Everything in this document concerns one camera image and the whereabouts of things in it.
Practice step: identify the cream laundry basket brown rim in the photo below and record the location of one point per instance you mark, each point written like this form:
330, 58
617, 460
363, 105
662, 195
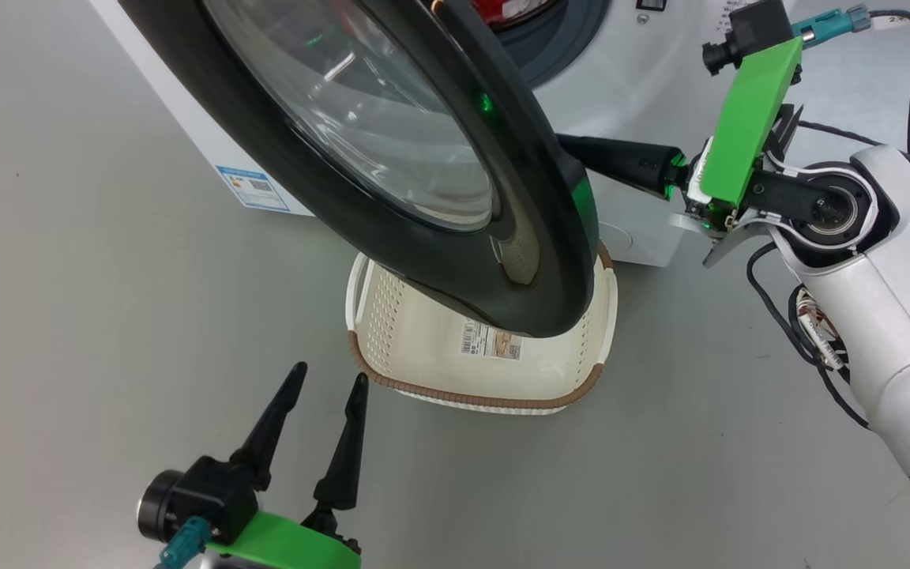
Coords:
423, 356

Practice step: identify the white front-load washing machine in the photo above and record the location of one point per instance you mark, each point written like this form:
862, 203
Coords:
644, 95

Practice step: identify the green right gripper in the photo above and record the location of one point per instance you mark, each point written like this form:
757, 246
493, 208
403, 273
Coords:
751, 118

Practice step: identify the paper label inside basket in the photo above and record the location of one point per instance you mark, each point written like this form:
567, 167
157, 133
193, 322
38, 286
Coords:
490, 341

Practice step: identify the teal left camera connector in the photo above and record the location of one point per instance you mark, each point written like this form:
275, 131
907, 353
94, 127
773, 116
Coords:
185, 545

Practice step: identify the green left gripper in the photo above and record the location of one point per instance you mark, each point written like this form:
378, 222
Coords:
289, 545

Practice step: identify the black round glass washer door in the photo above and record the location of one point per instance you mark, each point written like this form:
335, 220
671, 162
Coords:
360, 103

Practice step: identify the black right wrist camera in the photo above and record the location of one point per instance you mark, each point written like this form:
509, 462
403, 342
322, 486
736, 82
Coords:
751, 32

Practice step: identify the red and white garment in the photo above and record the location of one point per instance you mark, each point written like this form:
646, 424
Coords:
510, 11

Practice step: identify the grey rubber door gasket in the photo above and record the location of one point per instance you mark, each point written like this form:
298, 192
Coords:
573, 47

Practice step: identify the blue energy label sticker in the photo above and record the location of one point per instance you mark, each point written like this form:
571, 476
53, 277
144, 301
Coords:
253, 188

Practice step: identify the teal right camera connector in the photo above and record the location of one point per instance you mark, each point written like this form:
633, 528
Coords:
826, 24

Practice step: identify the teal camera connector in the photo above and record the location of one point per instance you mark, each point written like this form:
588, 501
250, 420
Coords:
826, 24
185, 545

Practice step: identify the black door latch socket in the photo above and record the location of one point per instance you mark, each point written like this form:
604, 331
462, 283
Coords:
651, 4

